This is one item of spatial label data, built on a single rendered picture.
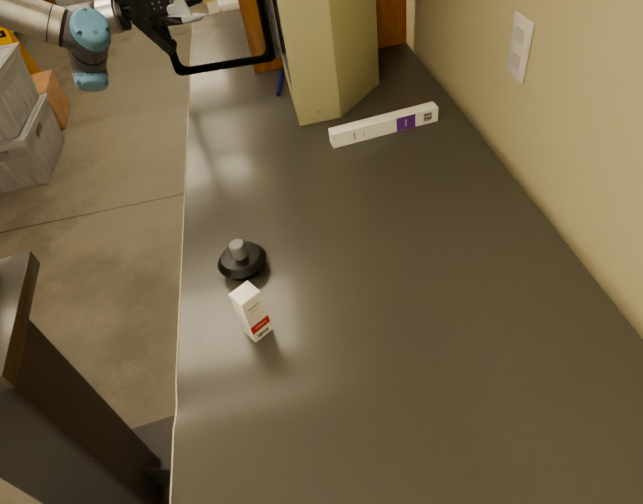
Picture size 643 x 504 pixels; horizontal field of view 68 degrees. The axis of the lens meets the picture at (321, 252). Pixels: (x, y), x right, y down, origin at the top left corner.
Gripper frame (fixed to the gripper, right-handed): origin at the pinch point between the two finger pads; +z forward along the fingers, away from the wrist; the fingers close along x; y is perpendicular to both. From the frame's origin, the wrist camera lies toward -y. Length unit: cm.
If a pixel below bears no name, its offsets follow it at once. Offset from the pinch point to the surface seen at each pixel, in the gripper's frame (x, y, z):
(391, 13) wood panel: 22, -18, 51
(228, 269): -64, -24, -4
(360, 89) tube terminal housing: -7.7, -24.6, 34.3
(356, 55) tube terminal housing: -8.3, -15.1, 33.8
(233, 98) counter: 8.3, -27.6, -0.3
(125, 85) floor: 264, -121, -101
